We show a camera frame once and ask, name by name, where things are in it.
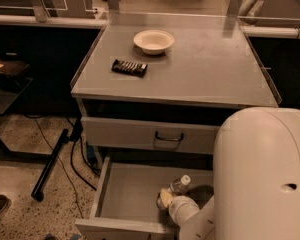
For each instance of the black metal bar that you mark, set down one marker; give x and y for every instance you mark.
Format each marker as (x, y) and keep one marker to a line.
(37, 192)

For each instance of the open lower drawer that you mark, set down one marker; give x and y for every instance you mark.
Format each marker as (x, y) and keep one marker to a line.
(125, 204)

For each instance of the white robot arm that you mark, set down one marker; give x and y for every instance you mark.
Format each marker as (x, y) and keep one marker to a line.
(256, 181)

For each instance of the dark snack bar wrapper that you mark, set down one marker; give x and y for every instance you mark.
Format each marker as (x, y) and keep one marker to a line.
(129, 68)

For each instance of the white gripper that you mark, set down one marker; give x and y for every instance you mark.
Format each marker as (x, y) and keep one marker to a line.
(179, 204)

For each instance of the white bowl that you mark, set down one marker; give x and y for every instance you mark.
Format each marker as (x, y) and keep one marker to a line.
(153, 42)

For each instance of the clear plastic water bottle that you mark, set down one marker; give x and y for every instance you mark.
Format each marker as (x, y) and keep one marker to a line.
(177, 187)

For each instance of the white horizontal rail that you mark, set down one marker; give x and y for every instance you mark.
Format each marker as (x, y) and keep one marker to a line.
(80, 23)

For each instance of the grey drawer cabinet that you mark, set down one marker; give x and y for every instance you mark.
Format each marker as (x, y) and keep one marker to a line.
(209, 73)

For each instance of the dark side table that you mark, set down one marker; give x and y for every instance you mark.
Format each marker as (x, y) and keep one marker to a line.
(9, 93)

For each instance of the closed upper drawer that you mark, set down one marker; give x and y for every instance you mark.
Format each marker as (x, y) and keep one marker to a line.
(149, 135)

